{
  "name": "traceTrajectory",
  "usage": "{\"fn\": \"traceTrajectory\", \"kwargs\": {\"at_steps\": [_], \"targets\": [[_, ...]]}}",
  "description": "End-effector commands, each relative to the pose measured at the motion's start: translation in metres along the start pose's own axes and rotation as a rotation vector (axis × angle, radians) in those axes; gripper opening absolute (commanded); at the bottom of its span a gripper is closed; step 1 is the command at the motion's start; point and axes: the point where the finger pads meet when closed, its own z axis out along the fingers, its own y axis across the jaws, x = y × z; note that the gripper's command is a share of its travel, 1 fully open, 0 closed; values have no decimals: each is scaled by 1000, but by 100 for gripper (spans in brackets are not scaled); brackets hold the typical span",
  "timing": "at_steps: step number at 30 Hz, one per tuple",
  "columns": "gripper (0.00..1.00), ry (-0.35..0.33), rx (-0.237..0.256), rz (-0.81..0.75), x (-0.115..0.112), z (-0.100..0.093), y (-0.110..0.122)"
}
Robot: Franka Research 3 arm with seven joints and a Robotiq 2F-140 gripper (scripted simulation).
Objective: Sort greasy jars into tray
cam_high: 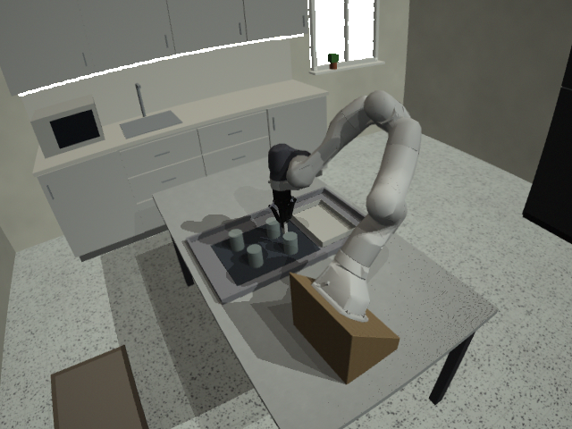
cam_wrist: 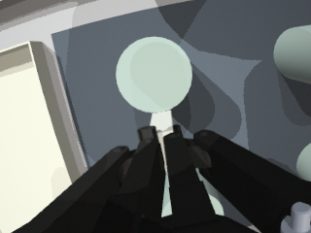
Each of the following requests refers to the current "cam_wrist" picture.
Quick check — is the beige rectangular tray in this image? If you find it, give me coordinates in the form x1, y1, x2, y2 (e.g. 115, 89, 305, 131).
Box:
0, 41, 81, 233

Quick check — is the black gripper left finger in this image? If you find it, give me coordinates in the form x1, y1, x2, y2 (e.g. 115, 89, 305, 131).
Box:
11, 113, 167, 233

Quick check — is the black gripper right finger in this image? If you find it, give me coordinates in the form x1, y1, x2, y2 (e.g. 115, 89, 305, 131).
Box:
160, 109, 311, 233

